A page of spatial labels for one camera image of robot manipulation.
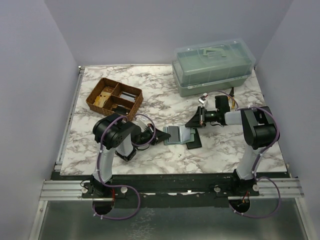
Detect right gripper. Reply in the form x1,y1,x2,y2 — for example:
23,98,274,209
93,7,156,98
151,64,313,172
185,106,220,129

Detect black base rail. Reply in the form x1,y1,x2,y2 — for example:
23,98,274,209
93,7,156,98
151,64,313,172
41,172,299,212

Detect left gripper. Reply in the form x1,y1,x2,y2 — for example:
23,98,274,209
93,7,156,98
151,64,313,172
134,123,171,149

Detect green card holder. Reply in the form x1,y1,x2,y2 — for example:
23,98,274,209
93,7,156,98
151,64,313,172
162,125,196,146

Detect translucent green storage box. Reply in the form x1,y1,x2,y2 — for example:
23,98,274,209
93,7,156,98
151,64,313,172
172,38,256,97

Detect black card holder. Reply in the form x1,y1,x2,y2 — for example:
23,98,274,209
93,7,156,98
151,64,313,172
186,128,202,150

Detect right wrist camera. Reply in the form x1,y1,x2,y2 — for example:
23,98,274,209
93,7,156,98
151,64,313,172
198,93,208,108

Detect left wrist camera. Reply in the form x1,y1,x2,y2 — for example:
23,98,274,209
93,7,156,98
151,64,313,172
135,114,149,132

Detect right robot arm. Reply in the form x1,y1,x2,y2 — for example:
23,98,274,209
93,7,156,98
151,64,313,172
185,95,280,196

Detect aluminium frame rail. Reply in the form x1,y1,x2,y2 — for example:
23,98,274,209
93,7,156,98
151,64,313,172
54,66,86,172

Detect grey credit card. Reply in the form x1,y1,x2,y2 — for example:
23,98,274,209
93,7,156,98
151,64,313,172
167,126,180,143

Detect yellow handled pliers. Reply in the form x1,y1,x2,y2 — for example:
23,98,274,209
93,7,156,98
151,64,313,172
228,87,238,109

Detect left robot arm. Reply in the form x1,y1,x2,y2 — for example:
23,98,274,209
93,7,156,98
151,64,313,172
90,113,171,198

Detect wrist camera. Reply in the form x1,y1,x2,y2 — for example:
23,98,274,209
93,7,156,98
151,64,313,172
135,114,149,132
198,93,208,108

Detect woven brown basket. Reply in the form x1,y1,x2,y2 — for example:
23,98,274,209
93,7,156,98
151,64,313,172
85,77,144,121

